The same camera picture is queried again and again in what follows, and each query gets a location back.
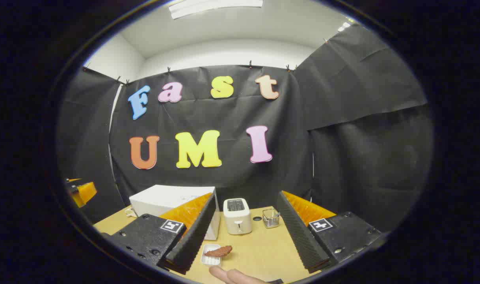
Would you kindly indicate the white divided snack dish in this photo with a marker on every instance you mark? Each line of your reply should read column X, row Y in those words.
column 129, row 213

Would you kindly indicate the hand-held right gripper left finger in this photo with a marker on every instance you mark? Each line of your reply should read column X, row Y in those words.
column 194, row 236

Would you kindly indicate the white microwave oven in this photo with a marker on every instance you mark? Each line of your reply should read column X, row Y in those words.
column 165, row 197

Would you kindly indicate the white plastic tray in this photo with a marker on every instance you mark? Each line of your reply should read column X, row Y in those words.
column 210, row 260

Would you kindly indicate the long ceiling light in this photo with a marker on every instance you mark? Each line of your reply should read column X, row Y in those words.
column 212, row 6

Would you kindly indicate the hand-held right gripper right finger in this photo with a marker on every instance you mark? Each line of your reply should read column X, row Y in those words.
column 301, row 234

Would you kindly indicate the cream toaster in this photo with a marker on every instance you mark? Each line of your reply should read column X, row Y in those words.
column 237, row 223

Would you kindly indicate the small ceiling light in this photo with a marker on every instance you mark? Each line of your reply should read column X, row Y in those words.
column 344, row 27

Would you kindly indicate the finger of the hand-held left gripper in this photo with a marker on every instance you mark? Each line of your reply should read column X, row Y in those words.
column 86, row 191

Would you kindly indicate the red meat slice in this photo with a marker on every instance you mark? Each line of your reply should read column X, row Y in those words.
column 220, row 251

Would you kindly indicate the row of black clips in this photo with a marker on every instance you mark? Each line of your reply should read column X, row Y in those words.
column 250, row 64

